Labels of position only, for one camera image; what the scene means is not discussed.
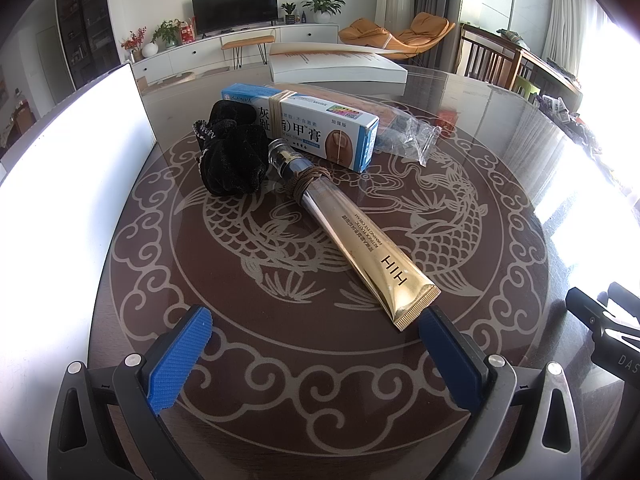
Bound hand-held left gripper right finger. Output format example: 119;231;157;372
419;306;583;480

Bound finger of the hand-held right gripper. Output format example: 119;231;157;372
565;286;640;333
606;281;640;313

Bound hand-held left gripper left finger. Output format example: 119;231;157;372
50;305;213;480

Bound gold cream tube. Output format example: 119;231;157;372
267;139;441;332

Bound black scrunchie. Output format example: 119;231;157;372
192;100;271;197

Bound wooden side table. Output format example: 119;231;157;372
510;35;586;106

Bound clear plastic bag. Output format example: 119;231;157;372
265;80;443;167

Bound wooden slatted chair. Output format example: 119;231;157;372
457;22;526;93

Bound blue and white medicine box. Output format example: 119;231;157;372
221;84;381;175

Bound white window curtain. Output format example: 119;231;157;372
545;0;616;76

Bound white television cabinet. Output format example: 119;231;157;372
131;22;341;83

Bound white flat cardboard box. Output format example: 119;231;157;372
267;41;408;84

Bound red flower arrangement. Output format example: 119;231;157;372
121;27;146;61

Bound stool with orange seat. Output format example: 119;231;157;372
221;35;277;68

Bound bushy green potted plant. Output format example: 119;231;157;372
151;19;185;50

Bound orange lounge chair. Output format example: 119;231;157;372
338;11;457;61

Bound dark glass display cabinet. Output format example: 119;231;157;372
55;0;123;91

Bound black television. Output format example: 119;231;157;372
191;0;279;25

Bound large green potted plant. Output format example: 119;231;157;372
301;0;346;23

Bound brown elastic hair tie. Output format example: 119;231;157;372
291;167;333;201

